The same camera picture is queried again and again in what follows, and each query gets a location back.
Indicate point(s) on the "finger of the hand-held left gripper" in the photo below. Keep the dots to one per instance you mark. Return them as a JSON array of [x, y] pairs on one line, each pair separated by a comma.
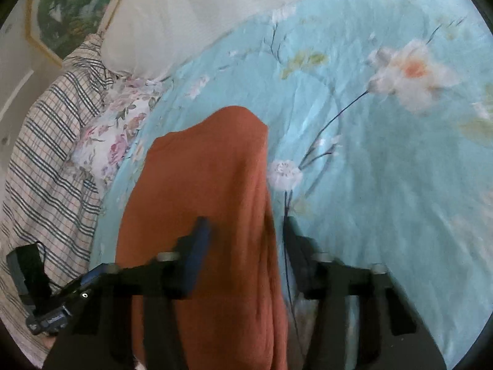
[[90, 275]]

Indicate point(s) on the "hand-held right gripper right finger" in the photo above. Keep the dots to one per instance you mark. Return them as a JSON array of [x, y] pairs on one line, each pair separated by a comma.
[[297, 256]]

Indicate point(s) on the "pink floral pillow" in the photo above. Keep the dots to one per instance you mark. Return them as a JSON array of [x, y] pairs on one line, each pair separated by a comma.
[[111, 138]]

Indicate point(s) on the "plaid blanket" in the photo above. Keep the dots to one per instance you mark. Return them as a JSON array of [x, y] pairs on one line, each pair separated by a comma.
[[46, 169]]

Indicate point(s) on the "light blue floral bedsheet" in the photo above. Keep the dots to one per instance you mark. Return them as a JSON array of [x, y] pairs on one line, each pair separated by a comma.
[[366, 162]]

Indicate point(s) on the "rust brown patterned sweater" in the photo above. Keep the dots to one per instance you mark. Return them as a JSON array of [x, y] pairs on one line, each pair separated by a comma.
[[208, 185]]

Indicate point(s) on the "framed landscape painting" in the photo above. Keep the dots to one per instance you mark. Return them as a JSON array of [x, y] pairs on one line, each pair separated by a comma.
[[65, 11]]

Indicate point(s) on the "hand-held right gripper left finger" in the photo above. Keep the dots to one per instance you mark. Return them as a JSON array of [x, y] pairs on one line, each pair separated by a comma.
[[197, 256]]

